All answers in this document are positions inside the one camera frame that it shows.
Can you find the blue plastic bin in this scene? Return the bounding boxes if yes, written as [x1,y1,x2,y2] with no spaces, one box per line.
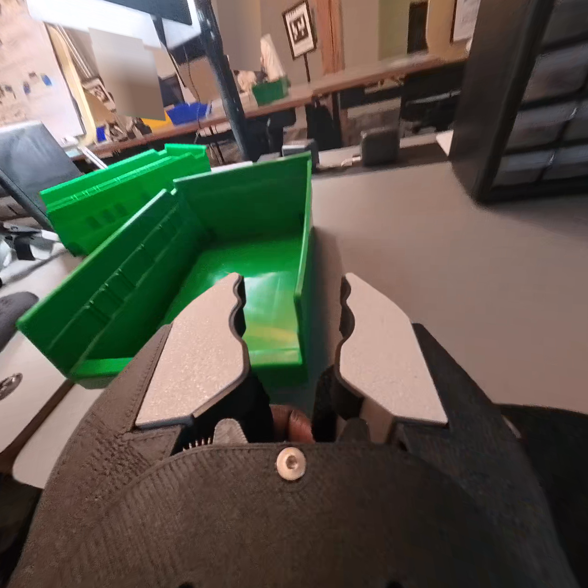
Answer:
[165,102,213,126]

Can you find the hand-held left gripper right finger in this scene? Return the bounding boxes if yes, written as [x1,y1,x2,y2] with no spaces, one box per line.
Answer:
[334,272,449,444]

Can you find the wooden post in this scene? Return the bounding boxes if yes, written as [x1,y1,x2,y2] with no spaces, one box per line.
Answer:
[316,0,346,76]

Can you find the rows of small clear drawers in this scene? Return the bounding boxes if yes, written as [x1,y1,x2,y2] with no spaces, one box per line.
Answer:
[494,0,588,185]

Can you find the dark cloth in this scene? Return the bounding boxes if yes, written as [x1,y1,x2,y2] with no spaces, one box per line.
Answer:
[498,403,588,588]

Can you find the white wall notice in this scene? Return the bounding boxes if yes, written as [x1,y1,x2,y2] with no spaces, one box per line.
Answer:
[452,0,481,43]

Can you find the black chair armrest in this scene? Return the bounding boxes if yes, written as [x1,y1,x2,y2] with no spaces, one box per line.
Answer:
[0,292,40,352]

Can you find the long wooden table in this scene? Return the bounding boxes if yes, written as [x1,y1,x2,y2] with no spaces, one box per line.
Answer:
[71,54,470,159]

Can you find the black office chair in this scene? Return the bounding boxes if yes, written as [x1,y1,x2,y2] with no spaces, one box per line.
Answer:
[0,120,88,235]
[400,69,462,134]

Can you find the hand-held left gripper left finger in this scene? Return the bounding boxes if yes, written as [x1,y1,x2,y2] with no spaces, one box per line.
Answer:
[134,272,252,429]

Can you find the wooden instruction board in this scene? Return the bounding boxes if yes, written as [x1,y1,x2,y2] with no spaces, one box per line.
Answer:
[0,0,90,138]

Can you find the marker sign on stand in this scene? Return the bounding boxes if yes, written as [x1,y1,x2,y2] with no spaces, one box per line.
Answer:
[281,0,319,84]

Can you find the green plastic bin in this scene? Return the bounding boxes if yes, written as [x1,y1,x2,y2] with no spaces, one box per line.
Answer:
[16,153,317,389]
[38,142,213,257]
[251,77,291,106]

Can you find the black drawer cabinet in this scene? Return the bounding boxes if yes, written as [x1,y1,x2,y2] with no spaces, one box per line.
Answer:
[449,0,588,204]

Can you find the black pole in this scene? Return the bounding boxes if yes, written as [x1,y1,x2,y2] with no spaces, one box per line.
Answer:
[197,0,252,161]

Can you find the black monitor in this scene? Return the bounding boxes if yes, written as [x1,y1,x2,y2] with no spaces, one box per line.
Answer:
[105,0,194,26]

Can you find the grey charger box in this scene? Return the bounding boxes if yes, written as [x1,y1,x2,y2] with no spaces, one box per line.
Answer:
[280,139,321,161]
[360,128,400,167]

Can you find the person's left hand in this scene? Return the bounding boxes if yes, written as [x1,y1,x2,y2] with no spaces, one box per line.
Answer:
[270,405,317,443]

